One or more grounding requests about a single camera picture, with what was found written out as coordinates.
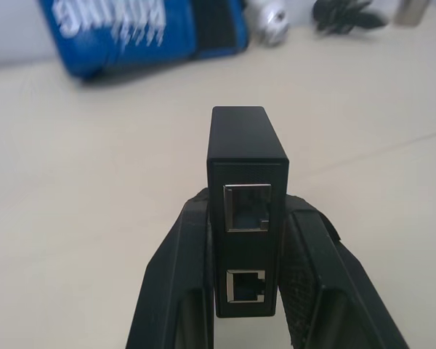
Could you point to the small black Ethernet box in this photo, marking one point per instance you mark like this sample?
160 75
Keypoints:
247 174

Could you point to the blue printed bag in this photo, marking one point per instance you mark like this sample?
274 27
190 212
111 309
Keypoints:
138 32

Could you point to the silver round object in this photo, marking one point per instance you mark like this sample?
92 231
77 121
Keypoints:
272 22

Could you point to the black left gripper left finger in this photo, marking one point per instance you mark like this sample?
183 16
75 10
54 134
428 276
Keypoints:
174 276

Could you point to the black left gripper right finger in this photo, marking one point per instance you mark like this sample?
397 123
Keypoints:
334 283

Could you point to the dark leafy plant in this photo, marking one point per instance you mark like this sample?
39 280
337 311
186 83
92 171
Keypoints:
343 15

